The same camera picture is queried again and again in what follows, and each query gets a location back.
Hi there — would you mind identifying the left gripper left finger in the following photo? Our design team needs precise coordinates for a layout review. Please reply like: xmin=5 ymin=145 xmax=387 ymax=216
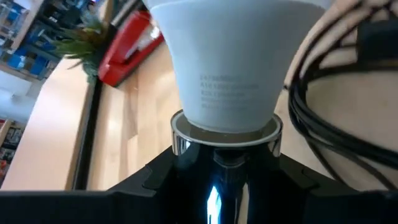
xmin=0 ymin=147 xmax=175 ymax=224

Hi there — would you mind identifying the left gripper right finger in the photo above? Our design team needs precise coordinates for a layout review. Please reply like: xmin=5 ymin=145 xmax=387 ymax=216
xmin=279 ymin=154 xmax=398 ymax=224

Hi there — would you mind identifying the black lamp power cord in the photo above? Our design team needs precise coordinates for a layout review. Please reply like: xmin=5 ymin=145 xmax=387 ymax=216
xmin=284 ymin=0 xmax=398 ymax=192

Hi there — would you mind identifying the chrome lamp socket base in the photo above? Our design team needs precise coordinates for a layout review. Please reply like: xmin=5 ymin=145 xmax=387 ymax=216
xmin=170 ymin=109 xmax=284 ymax=224

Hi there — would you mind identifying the white lightbulb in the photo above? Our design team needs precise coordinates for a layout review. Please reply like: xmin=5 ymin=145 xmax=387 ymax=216
xmin=149 ymin=0 xmax=327 ymax=134

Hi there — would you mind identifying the tan desk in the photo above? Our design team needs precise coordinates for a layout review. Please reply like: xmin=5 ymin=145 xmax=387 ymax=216
xmin=0 ymin=0 xmax=116 ymax=191

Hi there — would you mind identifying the shelving with blue bins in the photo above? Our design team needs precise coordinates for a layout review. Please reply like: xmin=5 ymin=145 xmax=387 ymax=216
xmin=0 ymin=0 xmax=103 ymax=83

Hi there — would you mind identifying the small potted succulent plant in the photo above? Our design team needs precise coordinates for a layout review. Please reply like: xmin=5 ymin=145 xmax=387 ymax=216
xmin=51 ymin=18 xmax=109 ymax=83

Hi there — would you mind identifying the red stapler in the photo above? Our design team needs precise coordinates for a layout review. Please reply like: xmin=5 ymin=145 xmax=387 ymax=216
xmin=98 ymin=11 xmax=165 ymax=88

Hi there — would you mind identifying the black aluminium table frame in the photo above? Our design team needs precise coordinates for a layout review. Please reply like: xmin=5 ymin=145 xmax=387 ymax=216
xmin=71 ymin=0 xmax=147 ymax=191

